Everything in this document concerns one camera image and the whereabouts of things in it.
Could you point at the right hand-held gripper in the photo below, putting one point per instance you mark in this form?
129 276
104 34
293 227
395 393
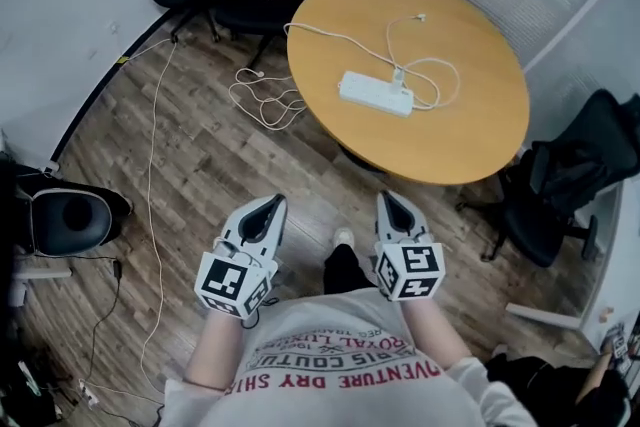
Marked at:
410 272

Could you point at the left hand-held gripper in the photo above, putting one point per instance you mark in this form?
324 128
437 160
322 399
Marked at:
235 282

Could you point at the white power strip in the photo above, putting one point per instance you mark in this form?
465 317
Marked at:
367 95

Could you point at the white charger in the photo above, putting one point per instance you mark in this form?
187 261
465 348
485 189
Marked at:
398 77

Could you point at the person's left forearm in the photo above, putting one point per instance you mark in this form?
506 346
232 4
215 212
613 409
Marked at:
215 350

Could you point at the person's right forearm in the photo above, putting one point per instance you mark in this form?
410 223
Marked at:
432 335

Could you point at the person's white shoe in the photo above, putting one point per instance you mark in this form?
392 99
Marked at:
344 237

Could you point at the person's black trouser leg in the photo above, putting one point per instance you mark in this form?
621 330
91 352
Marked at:
345 272

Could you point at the black mesh office chair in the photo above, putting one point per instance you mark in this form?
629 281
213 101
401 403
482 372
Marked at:
537 227

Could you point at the person's white printed shirt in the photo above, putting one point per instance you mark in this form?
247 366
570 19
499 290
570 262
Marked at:
350 375

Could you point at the thin dark wrist band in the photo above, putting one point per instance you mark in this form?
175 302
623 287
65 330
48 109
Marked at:
202 385

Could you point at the white board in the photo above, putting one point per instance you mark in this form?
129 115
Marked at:
542 316

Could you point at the black jacket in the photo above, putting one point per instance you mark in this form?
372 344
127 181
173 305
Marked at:
580 165

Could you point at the black bag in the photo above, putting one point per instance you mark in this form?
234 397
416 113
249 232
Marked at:
540 385

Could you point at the white cabinet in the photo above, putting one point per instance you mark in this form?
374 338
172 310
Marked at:
612 265

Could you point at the small white floor socket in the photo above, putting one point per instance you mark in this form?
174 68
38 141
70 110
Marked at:
89 394

